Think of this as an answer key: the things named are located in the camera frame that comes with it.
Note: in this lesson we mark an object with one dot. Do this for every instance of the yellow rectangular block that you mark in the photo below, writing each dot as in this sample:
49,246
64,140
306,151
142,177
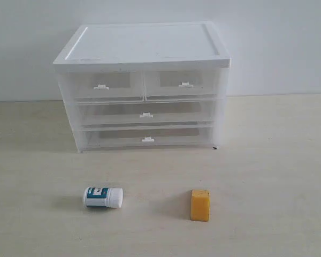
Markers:
200,205

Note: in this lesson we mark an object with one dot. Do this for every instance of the white medicine bottle teal label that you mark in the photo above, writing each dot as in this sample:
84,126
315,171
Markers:
103,197

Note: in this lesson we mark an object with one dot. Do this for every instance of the clear middle wide drawer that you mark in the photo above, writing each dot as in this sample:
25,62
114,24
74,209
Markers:
147,113

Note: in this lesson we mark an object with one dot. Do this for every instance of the clear wide drawer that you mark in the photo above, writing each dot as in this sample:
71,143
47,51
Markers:
147,113
148,136

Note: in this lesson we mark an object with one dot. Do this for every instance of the white plastic drawer cabinet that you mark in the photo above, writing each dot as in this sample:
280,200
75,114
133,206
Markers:
141,48

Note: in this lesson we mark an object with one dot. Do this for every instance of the clear bottom wide drawer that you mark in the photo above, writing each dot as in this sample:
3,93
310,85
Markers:
148,136

